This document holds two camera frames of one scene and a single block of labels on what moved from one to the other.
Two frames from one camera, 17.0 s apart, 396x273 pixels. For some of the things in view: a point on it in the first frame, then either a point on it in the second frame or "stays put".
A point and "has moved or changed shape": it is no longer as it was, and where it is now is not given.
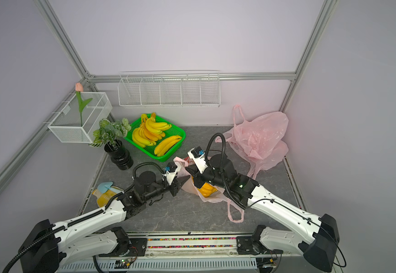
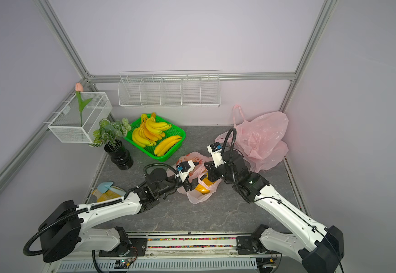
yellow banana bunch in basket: (151, 131) stays put
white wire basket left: (66, 125) stays put
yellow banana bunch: (207, 189) stays put
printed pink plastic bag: (235, 214) has moved or changed shape
